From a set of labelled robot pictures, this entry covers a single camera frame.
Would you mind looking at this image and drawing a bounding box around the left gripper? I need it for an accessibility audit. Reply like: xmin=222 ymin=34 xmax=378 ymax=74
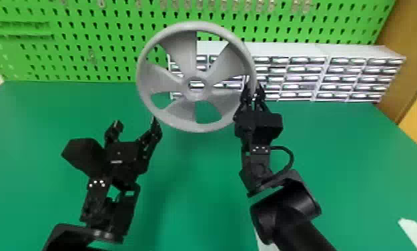
xmin=103 ymin=117 xmax=163 ymax=186

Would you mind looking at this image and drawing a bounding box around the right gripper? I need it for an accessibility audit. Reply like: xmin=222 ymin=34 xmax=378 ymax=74
xmin=233 ymin=83 xmax=268 ymax=149

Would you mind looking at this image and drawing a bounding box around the grey wheel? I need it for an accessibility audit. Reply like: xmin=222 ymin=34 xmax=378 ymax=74
xmin=135 ymin=21 xmax=258 ymax=134

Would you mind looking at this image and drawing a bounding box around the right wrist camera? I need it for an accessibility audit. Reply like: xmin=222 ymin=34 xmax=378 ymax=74
xmin=258 ymin=111 xmax=285 ymax=144

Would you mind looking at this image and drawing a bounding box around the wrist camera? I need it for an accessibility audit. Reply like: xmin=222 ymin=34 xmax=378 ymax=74
xmin=258 ymin=111 xmax=285 ymax=144
xmin=61 ymin=138 xmax=108 ymax=179

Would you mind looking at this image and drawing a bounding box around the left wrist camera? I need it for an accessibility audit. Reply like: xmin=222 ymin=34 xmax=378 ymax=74
xmin=61 ymin=138 xmax=108 ymax=179

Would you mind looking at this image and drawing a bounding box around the black cable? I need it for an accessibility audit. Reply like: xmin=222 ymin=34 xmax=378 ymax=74
xmin=266 ymin=144 xmax=296 ymax=183

